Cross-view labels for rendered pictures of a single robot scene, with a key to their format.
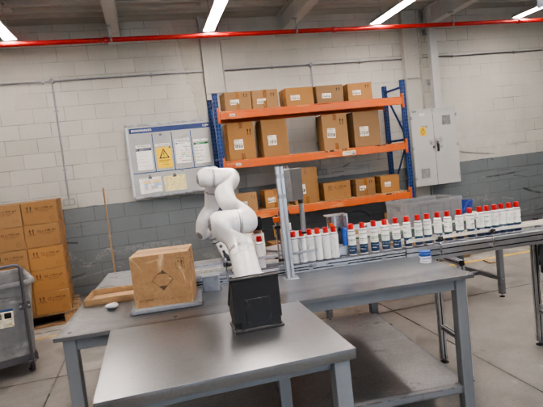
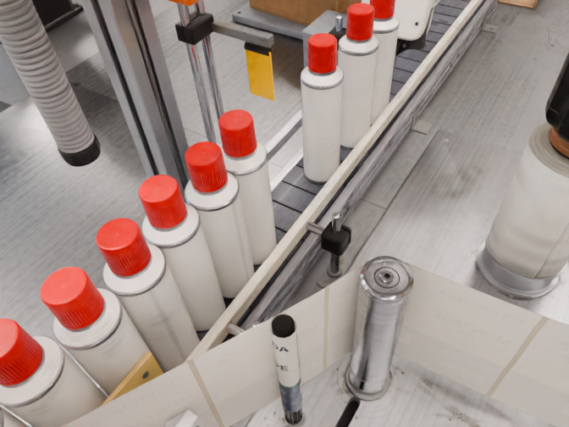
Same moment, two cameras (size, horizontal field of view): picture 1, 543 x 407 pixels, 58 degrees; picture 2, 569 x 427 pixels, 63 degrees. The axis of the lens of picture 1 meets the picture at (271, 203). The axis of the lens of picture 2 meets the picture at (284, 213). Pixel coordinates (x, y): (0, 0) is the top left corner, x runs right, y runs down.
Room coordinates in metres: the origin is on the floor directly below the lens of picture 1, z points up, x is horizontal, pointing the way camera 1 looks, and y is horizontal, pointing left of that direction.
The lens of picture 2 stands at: (3.32, -0.29, 1.35)
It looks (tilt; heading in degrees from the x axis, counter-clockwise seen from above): 49 degrees down; 135
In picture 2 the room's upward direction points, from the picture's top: 5 degrees counter-clockwise
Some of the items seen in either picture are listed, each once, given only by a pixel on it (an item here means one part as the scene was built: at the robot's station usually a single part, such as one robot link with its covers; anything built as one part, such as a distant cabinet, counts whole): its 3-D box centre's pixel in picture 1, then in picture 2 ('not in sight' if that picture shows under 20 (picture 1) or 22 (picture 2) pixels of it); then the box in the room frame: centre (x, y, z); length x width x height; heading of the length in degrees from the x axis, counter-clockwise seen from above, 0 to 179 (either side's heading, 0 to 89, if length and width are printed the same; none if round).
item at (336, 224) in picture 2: not in sight; (335, 245); (3.11, 0.00, 0.89); 0.03 x 0.03 x 0.12; 9
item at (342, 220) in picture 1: (337, 234); not in sight; (3.18, -0.40, 1.01); 0.14 x 0.13 x 0.26; 99
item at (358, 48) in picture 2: not in sight; (356, 81); (3.00, 0.19, 0.98); 0.05 x 0.05 x 0.20
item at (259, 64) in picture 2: not in sight; (260, 72); (3.01, 0.00, 1.09); 0.03 x 0.01 x 0.06; 9
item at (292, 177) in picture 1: (289, 184); not in sight; (2.96, -0.12, 1.38); 0.17 x 0.10 x 0.19; 154
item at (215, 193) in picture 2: (294, 247); (221, 227); (3.05, -0.11, 0.98); 0.05 x 0.05 x 0.20
